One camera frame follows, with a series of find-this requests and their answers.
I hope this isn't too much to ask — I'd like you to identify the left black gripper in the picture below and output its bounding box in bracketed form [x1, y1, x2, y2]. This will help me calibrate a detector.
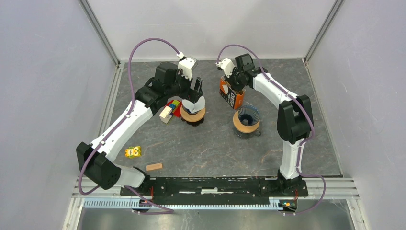
[166, 68, 203, 104]

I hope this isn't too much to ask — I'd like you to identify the orange coffee filter box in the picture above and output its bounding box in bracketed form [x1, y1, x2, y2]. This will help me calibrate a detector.
[219, 76, 246, 110]

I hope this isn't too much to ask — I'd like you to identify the white paper coffee filter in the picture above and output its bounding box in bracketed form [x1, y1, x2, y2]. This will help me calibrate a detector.
[182, 96, 205, 114]

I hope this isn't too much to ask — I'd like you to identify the dark brown dripper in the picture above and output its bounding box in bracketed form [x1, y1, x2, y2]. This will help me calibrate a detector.
[186, 119, 204, 127]

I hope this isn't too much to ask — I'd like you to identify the small wooden ring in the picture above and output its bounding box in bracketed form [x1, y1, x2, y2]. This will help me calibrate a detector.
[233, 111, 262, 134]

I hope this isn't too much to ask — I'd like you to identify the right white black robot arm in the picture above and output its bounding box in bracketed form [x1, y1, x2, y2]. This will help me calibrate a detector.
[217, 54, 314, 196]

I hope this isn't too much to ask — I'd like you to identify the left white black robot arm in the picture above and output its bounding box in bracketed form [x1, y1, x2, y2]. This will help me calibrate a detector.
[76, 58, 206, 195]

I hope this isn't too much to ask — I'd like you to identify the colourful toy block pile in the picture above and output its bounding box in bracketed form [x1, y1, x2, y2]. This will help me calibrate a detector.
[159, 100, 182, 124]

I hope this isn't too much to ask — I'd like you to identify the flat wooden block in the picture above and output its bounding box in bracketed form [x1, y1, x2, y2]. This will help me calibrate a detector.
[146, 163, 163, 171]

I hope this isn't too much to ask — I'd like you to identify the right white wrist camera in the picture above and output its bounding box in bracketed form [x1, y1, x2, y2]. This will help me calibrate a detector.
[215, 58, 235, 78]

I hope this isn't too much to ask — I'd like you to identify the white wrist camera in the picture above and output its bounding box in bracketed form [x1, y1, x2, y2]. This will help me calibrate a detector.
[215, 58, 235, 78]
[176, 52, 197, 81]

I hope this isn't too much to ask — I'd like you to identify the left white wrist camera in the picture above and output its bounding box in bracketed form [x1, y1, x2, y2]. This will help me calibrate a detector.
[176, 52, 197, 81]

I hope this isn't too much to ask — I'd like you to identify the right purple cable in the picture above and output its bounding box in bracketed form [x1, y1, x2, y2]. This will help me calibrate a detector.
[216, 44, 327, 217]

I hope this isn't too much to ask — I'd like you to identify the purple cable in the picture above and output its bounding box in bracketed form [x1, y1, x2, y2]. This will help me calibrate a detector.
[216, 44, 327, 217]
[78, 38, 188, 215]

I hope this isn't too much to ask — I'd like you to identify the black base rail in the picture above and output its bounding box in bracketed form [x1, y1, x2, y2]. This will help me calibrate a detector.
[135, 176, 309, 205]

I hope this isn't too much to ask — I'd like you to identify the grey slotted cable duct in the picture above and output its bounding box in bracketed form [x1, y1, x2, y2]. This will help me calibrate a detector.
[83, 198, 297, 211]

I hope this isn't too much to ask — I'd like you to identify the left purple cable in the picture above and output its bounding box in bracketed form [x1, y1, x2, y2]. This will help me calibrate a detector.
[78, 38, 188, 215]

